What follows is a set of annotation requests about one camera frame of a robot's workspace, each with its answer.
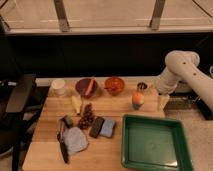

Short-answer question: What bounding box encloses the green tray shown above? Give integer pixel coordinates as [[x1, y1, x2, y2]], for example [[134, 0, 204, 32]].
[[121, 115, 194, 171]]

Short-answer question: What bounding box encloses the orange carrot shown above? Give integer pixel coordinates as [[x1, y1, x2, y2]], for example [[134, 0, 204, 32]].
[[85, 78, 95, 96]]

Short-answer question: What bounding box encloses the dark brown block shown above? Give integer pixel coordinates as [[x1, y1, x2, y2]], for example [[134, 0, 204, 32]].
[[89, 117, 104, 138]]

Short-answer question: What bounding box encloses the small metal cup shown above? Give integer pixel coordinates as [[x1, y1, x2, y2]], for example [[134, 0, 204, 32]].
[[137, 82, 148, 91]]

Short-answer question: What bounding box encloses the small grey black block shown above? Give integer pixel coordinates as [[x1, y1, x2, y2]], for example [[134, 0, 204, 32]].
[[62, 115, 73, 128]]

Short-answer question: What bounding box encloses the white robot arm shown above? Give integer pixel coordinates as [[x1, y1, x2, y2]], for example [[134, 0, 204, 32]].
[[155, 50, 213, 111]]

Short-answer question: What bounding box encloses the bunch of dark grapes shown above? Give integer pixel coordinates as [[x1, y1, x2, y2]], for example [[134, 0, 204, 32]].
[[78, 103, 94, 129]]

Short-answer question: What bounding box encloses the black chair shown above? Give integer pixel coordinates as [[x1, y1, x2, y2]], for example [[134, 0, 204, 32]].
[[0, 74, 36, 171]]

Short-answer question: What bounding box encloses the purple bowl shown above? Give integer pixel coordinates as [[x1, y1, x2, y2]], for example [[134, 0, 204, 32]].
[[75, 78, 98, 98]]

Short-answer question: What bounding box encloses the blue sponge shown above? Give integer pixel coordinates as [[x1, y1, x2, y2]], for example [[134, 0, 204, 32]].
[[100, 119, 116, 138]]

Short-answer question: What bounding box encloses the red bowl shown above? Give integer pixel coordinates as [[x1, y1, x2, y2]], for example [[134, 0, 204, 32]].
[[105, 77, 125, 96]]

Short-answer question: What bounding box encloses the wooden cutting board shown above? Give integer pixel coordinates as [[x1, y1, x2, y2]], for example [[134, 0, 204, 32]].
[[22, 79, 164, 171]]

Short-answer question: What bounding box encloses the orange peach toy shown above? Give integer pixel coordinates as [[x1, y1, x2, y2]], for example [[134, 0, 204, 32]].
[[132, 92, 144, 110]]

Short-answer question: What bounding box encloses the grey blue cloth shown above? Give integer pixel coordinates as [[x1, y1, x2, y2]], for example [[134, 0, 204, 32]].
[[63, 127, 88, 155]]

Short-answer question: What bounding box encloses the white cup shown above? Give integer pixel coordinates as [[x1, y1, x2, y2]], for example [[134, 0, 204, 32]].
[[51, 79, 66, 96]]

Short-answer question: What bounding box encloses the black handled knife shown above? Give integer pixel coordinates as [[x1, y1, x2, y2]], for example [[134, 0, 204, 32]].
[[57, 121, 69, 164]]

